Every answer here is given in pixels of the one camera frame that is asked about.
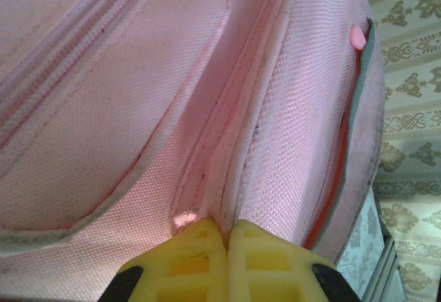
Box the pink student backpack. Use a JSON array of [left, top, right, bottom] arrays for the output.
[[0, 0, 387, 272]]

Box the aluminium side rail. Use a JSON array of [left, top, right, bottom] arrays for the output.
[[361, 236, 402, 302]]

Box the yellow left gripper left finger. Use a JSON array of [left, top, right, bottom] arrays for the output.
[[99, 216, 230, 302]]

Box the floral table cover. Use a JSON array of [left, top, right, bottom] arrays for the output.
[[336, 191, 396, 302]]

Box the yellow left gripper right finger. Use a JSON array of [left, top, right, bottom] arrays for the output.
[[227, 217, 362, 302]]

